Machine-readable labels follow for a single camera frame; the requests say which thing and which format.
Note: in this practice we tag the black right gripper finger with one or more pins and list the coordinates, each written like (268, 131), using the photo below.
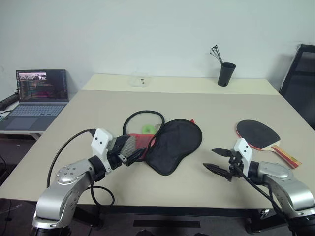
(222, 152)
(217, 170)

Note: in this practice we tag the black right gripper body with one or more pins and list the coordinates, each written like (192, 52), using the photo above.
(235, 166)

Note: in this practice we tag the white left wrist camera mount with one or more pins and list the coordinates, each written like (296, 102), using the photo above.
(101, 141)

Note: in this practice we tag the black power strip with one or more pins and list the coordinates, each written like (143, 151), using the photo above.
(8, 102)

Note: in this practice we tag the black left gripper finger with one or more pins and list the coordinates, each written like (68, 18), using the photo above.
(134, 160)
(137, 152)

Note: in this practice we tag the black plastic cup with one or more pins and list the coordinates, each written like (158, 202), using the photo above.
(226, 75)

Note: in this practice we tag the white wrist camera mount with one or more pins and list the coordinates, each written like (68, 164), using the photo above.
(243, 148)
(101, 141)

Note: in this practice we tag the grey open laptop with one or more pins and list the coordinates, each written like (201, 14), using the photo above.
(37, 108)

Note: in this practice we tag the black rubber table tennis paddle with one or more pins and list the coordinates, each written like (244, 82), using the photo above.
(256, 134)

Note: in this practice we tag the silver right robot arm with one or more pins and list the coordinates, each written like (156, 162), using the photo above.
(283, 177)

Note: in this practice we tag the black mesh office chair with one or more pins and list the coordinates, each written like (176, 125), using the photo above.
(299, 83)

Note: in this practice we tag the black and red paddle case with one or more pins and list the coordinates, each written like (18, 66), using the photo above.
(177, 145)

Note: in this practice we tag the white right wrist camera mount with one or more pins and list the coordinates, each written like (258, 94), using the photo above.
(243, 148)

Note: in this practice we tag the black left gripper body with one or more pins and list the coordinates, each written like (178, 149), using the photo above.
(117, 150)

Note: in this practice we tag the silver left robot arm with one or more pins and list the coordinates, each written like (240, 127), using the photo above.
(64, 182)

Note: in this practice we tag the clear plastic box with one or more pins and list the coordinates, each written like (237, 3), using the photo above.
(140, 80)

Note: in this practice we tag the dark rounded shape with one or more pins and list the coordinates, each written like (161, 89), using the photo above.
(145, 233)
(200, 234)

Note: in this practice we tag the green foam zipper pull ball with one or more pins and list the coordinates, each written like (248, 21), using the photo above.
(147, 128)

